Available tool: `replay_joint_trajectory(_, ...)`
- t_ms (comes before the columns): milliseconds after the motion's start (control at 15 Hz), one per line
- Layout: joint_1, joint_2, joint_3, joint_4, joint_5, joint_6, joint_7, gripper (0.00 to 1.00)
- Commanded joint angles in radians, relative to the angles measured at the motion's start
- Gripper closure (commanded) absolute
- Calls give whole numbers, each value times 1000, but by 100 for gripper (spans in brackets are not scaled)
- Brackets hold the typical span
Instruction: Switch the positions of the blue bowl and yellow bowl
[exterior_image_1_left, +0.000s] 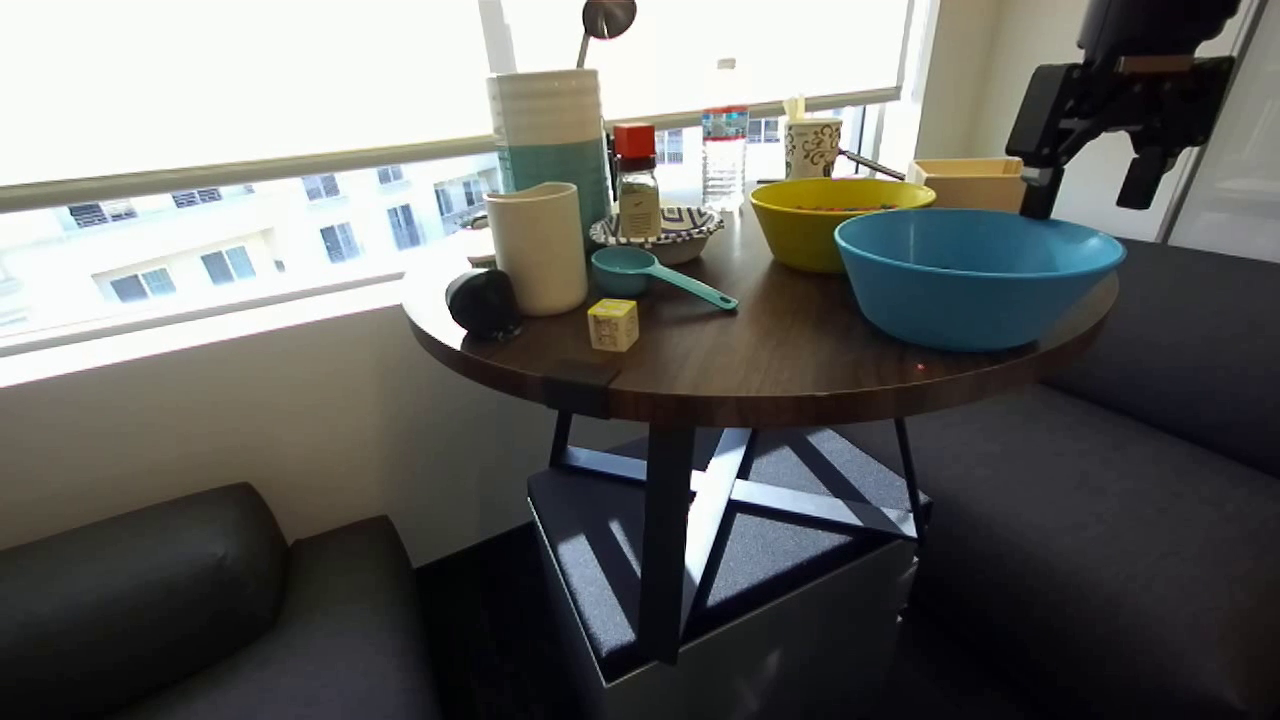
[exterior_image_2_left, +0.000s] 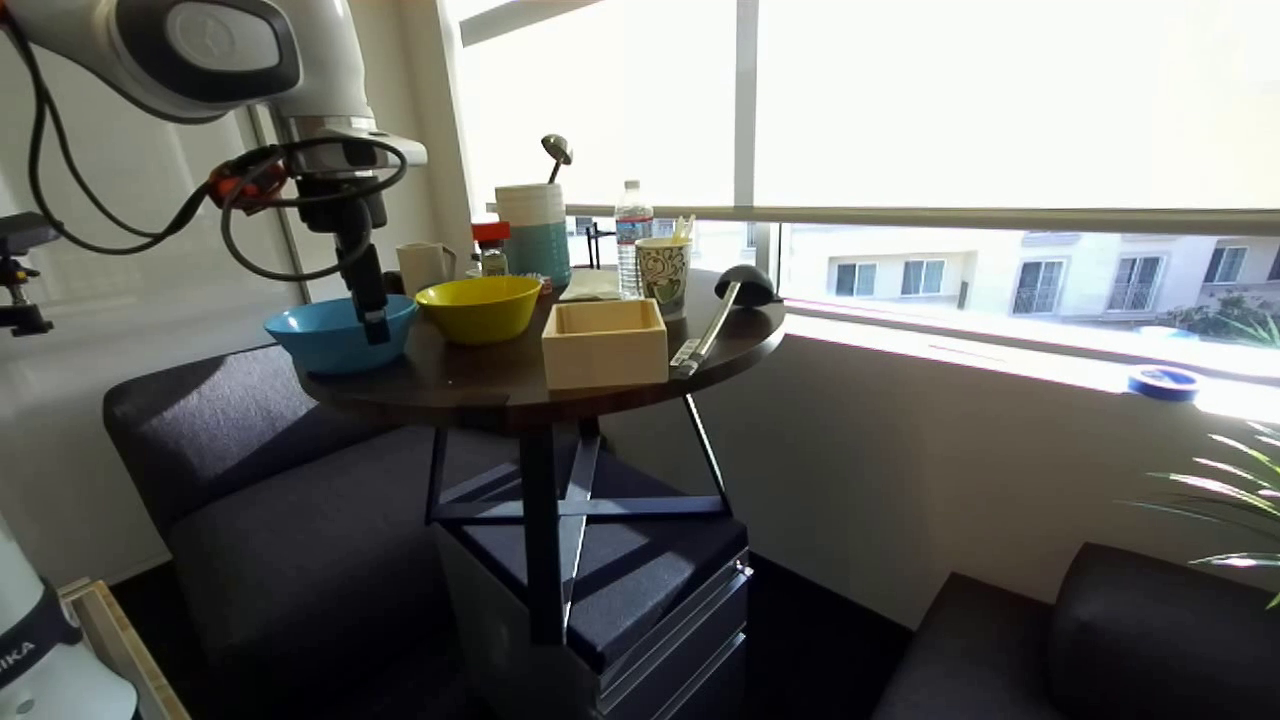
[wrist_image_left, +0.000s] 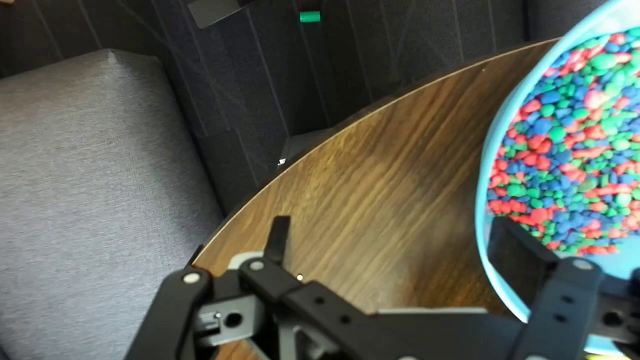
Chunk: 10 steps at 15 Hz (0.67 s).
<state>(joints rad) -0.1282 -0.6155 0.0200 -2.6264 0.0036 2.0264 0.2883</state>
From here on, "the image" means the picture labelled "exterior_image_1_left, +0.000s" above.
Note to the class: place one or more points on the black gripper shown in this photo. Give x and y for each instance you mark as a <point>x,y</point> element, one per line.
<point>1133,104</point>

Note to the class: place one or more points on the blue plastic bowl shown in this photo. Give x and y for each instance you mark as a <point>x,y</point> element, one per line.
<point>973,300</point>

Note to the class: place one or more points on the yellow plastic bowl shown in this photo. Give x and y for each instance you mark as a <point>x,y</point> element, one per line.
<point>800,233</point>

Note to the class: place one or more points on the light wooden box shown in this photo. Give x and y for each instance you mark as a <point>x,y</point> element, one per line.
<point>973,190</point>

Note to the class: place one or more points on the floral paper cup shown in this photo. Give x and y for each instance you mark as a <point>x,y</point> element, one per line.
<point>808,150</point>

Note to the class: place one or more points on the black chair left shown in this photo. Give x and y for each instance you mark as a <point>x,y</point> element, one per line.
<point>1133,532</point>

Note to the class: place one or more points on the round dark wood table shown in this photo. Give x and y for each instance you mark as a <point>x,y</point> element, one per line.
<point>747,366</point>

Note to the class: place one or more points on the patterned shallow dish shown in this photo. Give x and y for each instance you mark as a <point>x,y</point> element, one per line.
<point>682,237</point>

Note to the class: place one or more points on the small beige jar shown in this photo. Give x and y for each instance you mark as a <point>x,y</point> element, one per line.
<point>642,207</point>

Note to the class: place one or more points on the small red container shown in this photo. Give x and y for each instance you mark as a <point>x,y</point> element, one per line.
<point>635,144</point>

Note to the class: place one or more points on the small yellow cube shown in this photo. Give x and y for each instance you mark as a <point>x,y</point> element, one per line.
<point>613,327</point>

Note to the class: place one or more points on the metal spoon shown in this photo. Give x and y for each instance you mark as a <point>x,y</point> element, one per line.
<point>611,13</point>

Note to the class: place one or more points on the cream teal striped canister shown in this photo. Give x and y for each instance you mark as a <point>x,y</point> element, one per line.
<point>553,144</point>

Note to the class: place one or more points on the cream ceramic cup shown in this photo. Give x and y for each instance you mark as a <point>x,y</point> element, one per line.
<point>543,255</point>

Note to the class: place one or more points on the black ladle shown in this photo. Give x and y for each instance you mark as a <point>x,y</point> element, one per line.
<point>481,306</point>

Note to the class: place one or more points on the white building outside window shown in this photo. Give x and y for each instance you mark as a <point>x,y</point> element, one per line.
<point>200,263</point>

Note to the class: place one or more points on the black leather chair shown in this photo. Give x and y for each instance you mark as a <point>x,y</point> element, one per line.
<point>160,613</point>

